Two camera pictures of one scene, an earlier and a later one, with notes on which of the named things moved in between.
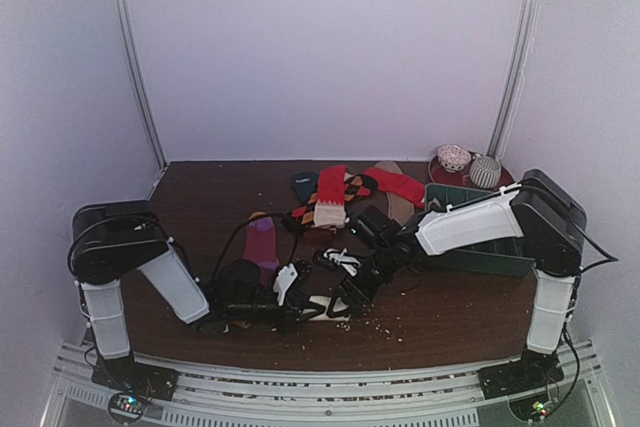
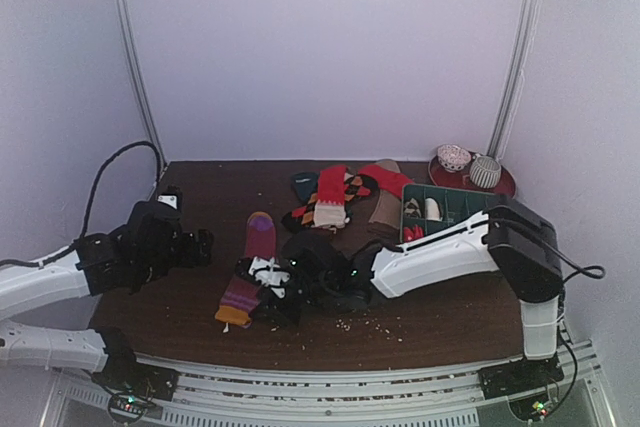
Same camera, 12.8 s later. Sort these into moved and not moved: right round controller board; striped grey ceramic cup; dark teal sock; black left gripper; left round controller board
Moved: black left gripper
Not moved: right round controller board; striped grey ceramic cup; dark teal sock; left round controller board
